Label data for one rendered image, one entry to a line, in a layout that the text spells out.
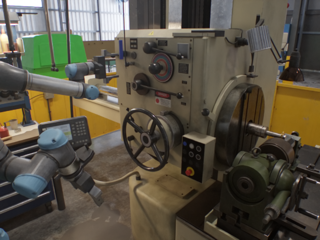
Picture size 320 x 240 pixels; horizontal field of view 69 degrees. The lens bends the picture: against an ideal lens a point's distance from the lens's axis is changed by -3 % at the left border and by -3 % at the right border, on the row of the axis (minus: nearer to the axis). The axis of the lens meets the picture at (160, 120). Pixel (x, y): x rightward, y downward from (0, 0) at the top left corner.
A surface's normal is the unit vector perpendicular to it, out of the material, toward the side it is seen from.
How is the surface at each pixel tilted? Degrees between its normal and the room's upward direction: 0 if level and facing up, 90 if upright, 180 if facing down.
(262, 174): 39
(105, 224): 0
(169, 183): 0
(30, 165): 24
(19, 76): 64
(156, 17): 90
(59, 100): 90
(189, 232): 90
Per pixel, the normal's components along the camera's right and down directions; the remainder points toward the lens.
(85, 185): 0.80, 0.32
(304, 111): -0.69, 0.25
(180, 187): 0.00, -0.94
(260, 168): 0.30, -0.76
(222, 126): -0.65, -0.04
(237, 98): -0.39, -0.62
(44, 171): 0.74, -0.26
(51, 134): -0.14, -0.72
